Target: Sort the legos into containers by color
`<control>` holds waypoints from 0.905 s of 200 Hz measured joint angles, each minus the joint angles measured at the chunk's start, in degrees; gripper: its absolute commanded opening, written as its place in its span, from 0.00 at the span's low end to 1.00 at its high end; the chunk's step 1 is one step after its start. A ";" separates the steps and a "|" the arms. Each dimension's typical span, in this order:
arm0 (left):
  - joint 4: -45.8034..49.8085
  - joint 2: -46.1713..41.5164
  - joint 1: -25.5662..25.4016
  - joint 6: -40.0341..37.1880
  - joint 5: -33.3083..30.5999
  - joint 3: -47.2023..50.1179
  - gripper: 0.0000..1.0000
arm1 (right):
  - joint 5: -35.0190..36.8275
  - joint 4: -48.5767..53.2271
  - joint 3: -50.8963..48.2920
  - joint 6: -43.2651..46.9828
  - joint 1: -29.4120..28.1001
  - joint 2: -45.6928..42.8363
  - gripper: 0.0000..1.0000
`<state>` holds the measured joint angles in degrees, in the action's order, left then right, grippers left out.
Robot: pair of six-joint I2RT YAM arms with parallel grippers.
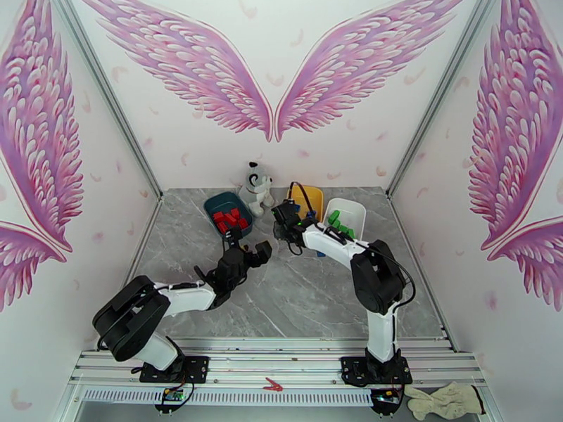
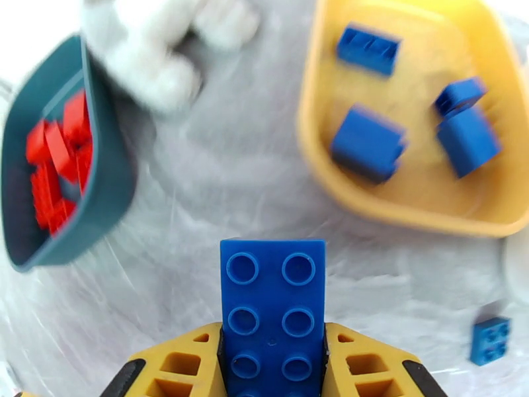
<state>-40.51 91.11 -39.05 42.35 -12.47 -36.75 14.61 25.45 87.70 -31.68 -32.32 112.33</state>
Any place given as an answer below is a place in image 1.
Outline small circuit board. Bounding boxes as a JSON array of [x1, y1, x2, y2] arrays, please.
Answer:
[[371, 388, 403, 415], [153, 388, 194, 413]]

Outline aluminium front rail frame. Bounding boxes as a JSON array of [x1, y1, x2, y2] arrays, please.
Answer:
[[68, 337, 490, 390]]

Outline yellow plastic bin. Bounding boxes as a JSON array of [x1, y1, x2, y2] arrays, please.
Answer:
[[286, 184, 325, 220]]

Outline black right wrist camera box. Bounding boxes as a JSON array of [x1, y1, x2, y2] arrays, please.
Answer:
[[272, 200, 301, 222]]

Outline grey white husky plush toy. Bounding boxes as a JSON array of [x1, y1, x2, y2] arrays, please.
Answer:
[[239, 161, 276, 218]]

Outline white work glove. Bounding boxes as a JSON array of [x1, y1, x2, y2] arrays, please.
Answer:
[[404, 381, 485, 421]]

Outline black camera cable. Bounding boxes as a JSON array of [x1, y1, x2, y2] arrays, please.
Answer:
[[288, 181, 319, 215]]

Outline aluminium side rail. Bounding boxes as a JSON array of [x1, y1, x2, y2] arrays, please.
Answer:
[[124, 196, 163, 288], [388, 194, 458, 352]]

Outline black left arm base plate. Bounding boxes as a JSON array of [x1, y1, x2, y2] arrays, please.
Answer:
[[139, 355, 210, 384]]

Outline dark teal plastic bin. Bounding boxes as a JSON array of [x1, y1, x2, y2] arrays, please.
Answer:
[[203, 192, 255, 238]]

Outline white perforated cable tray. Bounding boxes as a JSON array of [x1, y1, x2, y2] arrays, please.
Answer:
[[81, 388, 375, 407]]

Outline aluminium corner post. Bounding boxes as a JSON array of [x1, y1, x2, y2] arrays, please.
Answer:
[[47, 0, 165, 201], [386, 0, 486, 198]]

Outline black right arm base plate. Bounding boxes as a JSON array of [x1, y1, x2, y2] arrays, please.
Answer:
[[341, 355, 413, 388]]

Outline white plastic bin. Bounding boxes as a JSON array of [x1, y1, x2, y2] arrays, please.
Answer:
[[323, 197, 367, 241]]

